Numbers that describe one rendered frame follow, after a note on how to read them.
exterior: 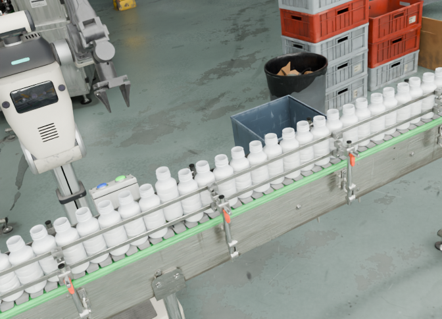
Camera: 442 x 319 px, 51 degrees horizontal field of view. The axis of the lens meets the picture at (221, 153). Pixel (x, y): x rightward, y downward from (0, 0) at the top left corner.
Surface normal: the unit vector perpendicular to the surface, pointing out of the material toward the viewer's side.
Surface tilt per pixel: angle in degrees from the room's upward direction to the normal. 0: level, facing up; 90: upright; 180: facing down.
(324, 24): 90
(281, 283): 0
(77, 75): 87
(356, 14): 90
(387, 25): 90
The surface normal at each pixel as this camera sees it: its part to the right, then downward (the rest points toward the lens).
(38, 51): 0.46, 0.40
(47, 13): 0.16, 0.49
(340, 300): -0.15, -0.84
